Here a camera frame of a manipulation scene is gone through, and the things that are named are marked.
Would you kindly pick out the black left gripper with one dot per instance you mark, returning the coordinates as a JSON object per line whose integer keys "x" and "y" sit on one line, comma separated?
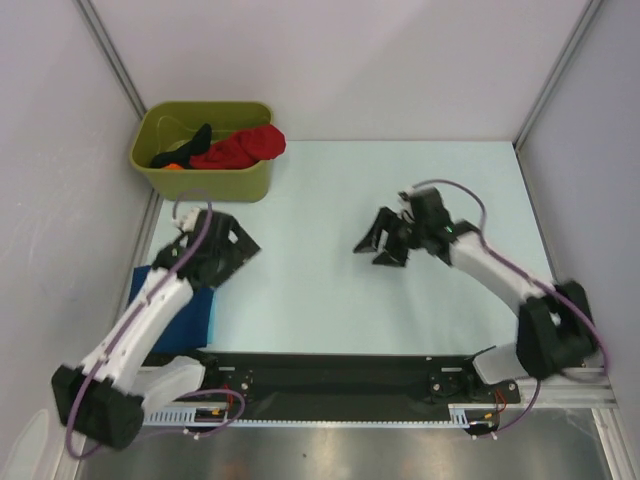
{"x": 241, "y": 250}

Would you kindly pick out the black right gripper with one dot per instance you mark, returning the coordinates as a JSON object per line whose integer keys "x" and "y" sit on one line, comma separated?
{"x": 403, "y": 236}

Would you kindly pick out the navy blue t shirt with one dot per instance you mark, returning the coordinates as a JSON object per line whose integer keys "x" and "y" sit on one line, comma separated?
{"x": 185, "y": 320}

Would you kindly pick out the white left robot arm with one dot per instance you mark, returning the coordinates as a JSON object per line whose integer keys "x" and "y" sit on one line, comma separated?
{"x": 105, "y": 398}

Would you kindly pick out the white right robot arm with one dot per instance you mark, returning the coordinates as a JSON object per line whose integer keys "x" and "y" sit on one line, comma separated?
{"x": 554, "y": 325}

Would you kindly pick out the folded turquoise t shirt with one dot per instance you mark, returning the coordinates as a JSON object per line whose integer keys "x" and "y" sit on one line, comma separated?
{"x": 212, "y": 318}

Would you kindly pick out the red t shirt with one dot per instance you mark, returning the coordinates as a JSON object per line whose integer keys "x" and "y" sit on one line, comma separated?
{"x": 242, "y": 150}

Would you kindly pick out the orange garment in bin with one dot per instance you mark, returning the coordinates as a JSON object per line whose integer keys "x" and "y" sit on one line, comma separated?
{"x": 172, "y": 166}

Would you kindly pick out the black garment in bin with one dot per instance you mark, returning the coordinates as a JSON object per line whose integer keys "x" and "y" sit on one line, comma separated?
{"x": 198, "y": 145}

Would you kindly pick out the olive green plastic bin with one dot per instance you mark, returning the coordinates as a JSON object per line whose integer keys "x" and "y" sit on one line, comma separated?
{"x": 169, "y": 125}

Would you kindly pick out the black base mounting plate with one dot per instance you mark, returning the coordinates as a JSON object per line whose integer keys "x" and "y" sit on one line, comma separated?
{"x": 350, "y": 385}

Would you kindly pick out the white slotted cable duct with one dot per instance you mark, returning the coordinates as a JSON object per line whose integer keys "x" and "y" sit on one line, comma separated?
{"x": 208, "y": 418}

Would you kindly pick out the aluminium frame rail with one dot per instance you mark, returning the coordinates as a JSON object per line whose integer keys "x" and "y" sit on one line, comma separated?
{"x": 578, "y": 388}

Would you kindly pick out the left aluminium corner post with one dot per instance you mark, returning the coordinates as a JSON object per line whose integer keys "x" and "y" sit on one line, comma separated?
{"x": 105, "y": 44}

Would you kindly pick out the aluminium corner post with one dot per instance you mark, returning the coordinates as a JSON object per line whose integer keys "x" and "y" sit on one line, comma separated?
{"x": 105, "y": 44}
{"x": 574, "y": 41}

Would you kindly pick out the right aluminium corner post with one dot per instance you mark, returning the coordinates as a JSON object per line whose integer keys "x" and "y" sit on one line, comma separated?
{"x": 574, "y": 41}

